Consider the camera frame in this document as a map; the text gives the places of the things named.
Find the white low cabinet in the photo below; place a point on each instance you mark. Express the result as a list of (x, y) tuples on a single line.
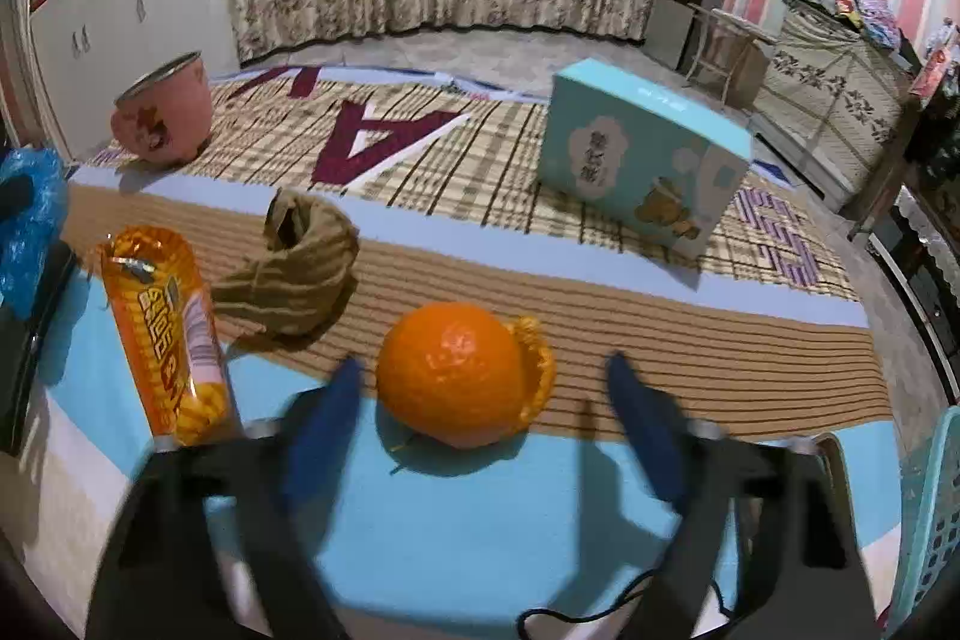
[(89, 51)]

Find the patterned play mat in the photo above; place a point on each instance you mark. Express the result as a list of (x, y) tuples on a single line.
[(432, 542)]

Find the light blue laundry basket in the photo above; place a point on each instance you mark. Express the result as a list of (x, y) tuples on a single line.
[(927, 576)]

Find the orange snack packet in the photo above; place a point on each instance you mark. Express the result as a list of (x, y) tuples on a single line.
[(165, 319)]

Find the black glasses case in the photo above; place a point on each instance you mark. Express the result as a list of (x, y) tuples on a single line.
[(22, 343)]

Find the light blue cardboard box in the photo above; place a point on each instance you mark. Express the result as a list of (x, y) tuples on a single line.
[(658, 162)]

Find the brown striped sock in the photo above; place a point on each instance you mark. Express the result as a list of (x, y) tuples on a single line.
[(304, 274)]

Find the blue crumpled plastic bag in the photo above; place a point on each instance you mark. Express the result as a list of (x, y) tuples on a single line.
[(34, 208)]

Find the pink enamel mug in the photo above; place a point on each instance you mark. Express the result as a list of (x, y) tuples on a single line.
[(166, 117)]

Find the brown phone case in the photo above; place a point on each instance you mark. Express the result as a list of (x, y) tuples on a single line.
[(832, 459)]

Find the cloth covered cabinet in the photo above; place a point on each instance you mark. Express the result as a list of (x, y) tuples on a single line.
[(829, 101)]

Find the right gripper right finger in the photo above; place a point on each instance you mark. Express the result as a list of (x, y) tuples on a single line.
[(799, 571)]

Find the clothes rack with garments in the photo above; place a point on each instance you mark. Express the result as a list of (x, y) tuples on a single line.
[(933, 148)]

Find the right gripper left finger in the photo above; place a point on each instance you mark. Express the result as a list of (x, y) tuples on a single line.
[(266, 500)]

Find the low lace covered stand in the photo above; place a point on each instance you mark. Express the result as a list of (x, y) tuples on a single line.
[(920, 257)]

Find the small folding table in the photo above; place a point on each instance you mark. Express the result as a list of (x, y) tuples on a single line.
[(723, 46)]

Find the orange fruit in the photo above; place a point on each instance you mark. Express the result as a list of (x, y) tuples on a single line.
[(454, 372)]

